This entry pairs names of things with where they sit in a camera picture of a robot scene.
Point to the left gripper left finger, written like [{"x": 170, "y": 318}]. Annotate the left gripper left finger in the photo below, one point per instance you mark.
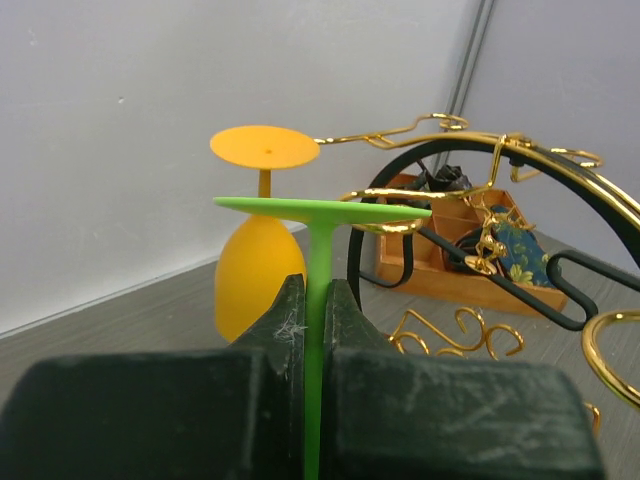
[{"x": 230, "y": 413}]

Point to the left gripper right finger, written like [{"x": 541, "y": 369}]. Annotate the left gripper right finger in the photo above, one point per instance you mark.
[{"x": 389, "y": 415}]

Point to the orange wine glass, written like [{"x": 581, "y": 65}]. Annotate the orange wine glass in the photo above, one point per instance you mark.
[{"x": 261, "y": 252}]

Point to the green wine glass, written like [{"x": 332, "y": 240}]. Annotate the green wine glass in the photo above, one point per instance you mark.
[{"x": 321, "y": 217}]

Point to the dark folded tie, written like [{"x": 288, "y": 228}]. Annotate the dark folded tie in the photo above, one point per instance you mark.
[{"x": 480, "y": 254}]

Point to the wooden compartment tray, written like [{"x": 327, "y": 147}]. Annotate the wooden compartment tray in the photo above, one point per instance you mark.
[{"x": 452, "y": 219}]

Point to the blue floral folded tie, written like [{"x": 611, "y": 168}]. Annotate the blue floral folded tie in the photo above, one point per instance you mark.
[{"x": 525, "y": 260}]

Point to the black patterned folded tie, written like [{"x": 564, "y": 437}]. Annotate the black patterned folded tie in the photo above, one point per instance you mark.
[{"x": 447, "y": 178}]

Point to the gold wire wine glass rack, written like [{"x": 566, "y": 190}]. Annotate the gold wire wine glass rack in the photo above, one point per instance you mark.
[{"x": 575, "y": 169}]

